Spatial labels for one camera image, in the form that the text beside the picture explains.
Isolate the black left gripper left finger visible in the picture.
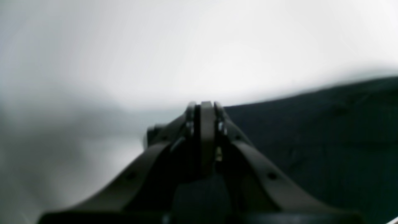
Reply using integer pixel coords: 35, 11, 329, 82
39, 102, 197, 224

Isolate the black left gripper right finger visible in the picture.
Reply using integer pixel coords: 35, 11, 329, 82
214, 102, 363, 224

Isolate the black T-shirt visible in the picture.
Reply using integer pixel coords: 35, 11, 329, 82
225, 77, 398, 224

